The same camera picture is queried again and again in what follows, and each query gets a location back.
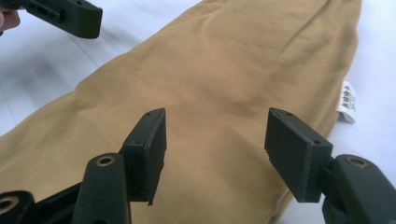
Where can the tan children's pants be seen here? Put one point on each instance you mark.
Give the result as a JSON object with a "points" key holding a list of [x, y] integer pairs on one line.
{"points": [[218, 77]]}

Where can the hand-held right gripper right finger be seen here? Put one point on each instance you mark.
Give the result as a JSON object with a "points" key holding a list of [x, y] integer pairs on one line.
{"points": [[295, 155]]}

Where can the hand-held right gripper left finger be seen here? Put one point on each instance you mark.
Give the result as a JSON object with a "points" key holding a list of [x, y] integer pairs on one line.
{"points": [[144, 155]]}

